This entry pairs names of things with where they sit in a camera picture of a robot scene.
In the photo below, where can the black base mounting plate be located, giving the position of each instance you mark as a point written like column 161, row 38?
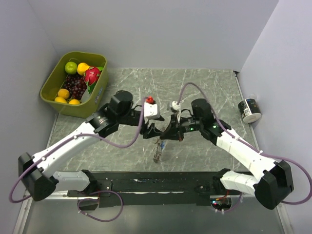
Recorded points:
column 154, row 188

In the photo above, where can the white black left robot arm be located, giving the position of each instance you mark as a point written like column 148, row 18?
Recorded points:
column 39, row 172

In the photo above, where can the yellow lemon front left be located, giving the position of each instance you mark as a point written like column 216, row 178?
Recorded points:
column 60, row 100

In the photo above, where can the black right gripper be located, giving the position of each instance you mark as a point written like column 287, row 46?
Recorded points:
column 172, row 128

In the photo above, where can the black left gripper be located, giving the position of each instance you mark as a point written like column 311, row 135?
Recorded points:
column 152, row 131

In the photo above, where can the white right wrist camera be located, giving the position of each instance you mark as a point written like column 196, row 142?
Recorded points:
column 176, row 109

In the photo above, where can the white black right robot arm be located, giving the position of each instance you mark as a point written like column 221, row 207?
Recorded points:
column 269, row 181

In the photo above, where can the orange fruit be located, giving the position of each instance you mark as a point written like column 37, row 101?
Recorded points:
column 64, row 93
column 74, row 102

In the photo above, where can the pink dragon fruit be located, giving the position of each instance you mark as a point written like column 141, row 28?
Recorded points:
column 91, row 76

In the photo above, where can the orange fruit front right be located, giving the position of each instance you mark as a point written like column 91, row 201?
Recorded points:
column 74, row 102

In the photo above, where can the orange fruit upper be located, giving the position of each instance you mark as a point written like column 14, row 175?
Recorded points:
column 64, row 93

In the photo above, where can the olive green plastic bin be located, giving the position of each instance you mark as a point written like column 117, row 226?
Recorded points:
column 89, row 102

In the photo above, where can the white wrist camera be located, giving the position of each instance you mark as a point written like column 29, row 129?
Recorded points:
column 151, row 109
column 176, row 109

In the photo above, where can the aluminium rail frame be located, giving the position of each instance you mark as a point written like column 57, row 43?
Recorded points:
column 58, row 214

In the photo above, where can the black white tape roll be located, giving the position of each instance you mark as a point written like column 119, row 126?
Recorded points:
column 249, row 110

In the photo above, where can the green apple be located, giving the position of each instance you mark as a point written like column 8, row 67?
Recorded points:
column 71, row 68

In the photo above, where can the purple grape bunch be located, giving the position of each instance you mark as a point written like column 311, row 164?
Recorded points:
column 76, row 86

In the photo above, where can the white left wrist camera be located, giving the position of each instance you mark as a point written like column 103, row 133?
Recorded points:
column 151, row 109

